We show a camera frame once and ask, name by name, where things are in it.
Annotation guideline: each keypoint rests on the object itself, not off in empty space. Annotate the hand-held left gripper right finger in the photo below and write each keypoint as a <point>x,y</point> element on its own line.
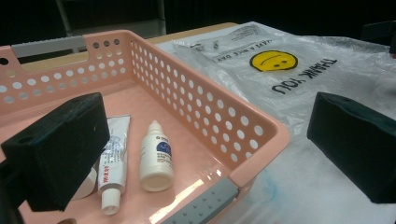
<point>355,146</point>

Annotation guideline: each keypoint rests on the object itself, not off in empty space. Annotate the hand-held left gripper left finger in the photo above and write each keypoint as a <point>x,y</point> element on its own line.
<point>59,149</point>

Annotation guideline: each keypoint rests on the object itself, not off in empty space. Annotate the white ointment tube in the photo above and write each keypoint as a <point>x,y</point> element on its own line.
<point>113,168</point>

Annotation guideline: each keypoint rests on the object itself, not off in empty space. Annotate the white dropper bottle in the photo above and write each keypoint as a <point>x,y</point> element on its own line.
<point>155,161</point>

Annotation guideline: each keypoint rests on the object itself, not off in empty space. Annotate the clear plastic bag yellow face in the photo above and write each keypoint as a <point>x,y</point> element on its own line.
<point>280,81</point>

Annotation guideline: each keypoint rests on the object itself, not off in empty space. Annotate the pink perforated plastic basket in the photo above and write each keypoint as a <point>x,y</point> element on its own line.
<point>186,149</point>

